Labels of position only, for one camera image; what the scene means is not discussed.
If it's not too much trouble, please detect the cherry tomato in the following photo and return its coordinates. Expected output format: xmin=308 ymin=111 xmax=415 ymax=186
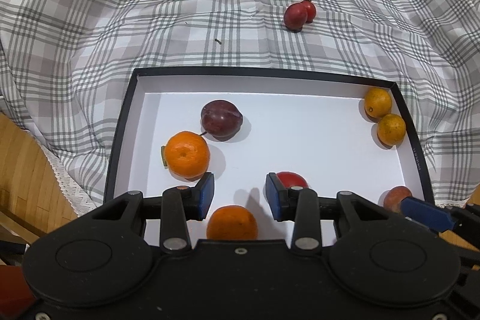
xmin=302 ymin=0 xmax=317 ymax=23
xmin=277 ymin=171 xmax=308 ymax=188

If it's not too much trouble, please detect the mandarin with leaf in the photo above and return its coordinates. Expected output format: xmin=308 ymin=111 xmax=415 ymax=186
xmin=161 ymin=131 xmax=211 ymax=179

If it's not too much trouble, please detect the large orange mandarin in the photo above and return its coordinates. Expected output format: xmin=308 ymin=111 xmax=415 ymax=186
xmin=206 ymin=205 xmax=259 ymax=241

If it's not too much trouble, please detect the reddish brown plum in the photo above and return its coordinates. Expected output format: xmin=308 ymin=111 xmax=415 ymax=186
xmin=383 ymin=186 xmax=413 ymax=214

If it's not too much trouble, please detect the dark purple plum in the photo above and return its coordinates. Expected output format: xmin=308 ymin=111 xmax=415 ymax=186
xmin=200 ymin=100 xmax=243 ymax=140

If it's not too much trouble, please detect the yellow orange citrus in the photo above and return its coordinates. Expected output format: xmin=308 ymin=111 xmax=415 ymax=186
xmin=377 ymin=114 xmax=406 ymax=146
xmin=364 ymin=88 xmax=392 ymax=118

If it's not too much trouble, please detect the black white shallow box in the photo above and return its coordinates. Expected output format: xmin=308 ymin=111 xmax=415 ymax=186
xmin=104 ymin=67 xmax=434 ymax=239

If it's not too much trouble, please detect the oblong red tomato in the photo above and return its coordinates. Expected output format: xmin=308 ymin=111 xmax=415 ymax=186
xmin=283 ymin=3 xmax=308 ymax=32

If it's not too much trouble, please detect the grey plaid cloth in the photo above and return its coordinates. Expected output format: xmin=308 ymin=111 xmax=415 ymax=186
xmin=1 ymin=0 xmax=479 ymax=213

